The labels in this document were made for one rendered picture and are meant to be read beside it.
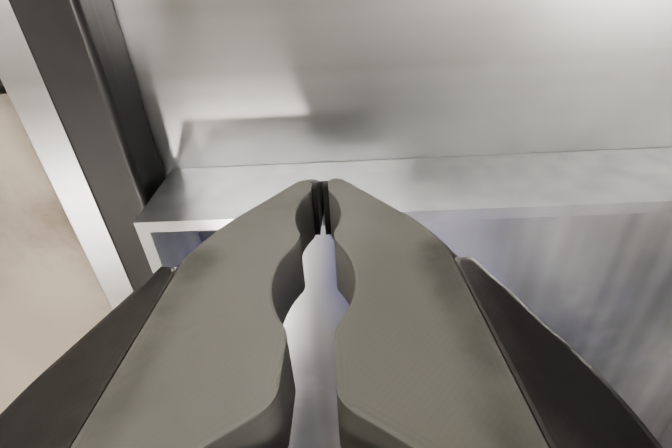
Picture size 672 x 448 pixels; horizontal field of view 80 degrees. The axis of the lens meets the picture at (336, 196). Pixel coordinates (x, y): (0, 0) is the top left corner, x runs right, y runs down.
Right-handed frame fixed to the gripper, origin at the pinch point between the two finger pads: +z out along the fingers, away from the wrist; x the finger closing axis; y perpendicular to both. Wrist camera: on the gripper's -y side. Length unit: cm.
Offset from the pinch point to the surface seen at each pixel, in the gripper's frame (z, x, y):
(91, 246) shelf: 3.6, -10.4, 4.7
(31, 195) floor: 92, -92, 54
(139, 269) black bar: 1.6, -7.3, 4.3
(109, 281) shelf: 3.6, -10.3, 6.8
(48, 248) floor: 91, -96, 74
